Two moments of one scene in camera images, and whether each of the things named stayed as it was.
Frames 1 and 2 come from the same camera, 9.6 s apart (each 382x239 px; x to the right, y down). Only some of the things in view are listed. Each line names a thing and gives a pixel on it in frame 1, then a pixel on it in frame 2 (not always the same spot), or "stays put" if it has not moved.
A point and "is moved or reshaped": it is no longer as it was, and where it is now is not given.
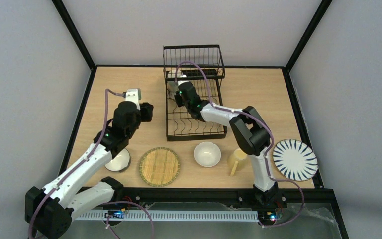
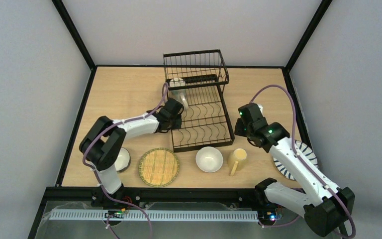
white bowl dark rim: x=121 y=163 stays put
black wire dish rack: x=192 y=73 is moved or reshaped
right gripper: x=178 y=90 → x=240 y=128
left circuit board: x=115 y=213 stays put
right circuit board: x=266 y=216 stays put
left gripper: x=147 y=111 → x=176 y=122
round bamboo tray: x=159 y=167 stays put
